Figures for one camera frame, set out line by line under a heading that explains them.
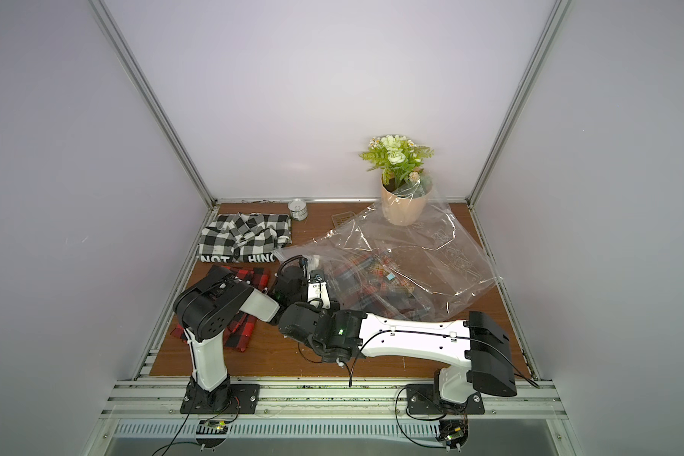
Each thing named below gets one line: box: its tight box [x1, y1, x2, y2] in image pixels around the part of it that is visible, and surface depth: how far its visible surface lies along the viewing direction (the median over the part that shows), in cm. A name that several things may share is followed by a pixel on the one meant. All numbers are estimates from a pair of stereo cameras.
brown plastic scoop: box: [330, 210, 357, 228], surface depth 116 cm
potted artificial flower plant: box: [359, 133, 436, 227], surface depth 97 cm
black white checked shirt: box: [198, 211, 292, 264], surface depth 108 cm
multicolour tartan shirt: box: [329, 250, 429, 319], surface depth 94 cm
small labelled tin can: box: [287, 199, 308, 222], surface depth 116 cm
